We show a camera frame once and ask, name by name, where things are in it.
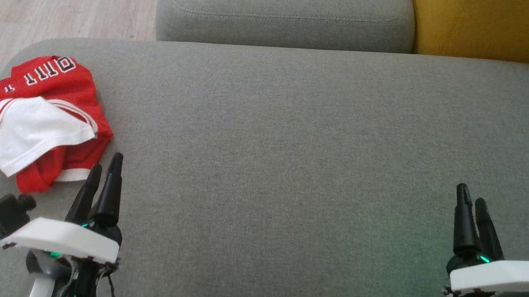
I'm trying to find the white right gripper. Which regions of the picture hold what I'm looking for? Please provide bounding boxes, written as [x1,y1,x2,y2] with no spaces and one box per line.
[444,183,529,297]

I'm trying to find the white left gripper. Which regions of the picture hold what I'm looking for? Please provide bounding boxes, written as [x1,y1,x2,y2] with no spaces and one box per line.
[0,140,132,268]

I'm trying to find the red basketball jersey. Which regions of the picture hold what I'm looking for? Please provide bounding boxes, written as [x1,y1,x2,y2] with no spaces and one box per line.
[0,49,121,189]

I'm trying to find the large grey sofa seat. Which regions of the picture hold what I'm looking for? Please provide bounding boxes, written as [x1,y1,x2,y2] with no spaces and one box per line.
[0,4,529,297]

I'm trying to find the yellow sofa backrest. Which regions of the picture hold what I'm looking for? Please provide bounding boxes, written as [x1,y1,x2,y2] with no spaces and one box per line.
[401,0,529,67]

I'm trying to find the small grey sofa cushion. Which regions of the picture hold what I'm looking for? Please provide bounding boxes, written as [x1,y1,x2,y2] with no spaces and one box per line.
[153,0,419,70]

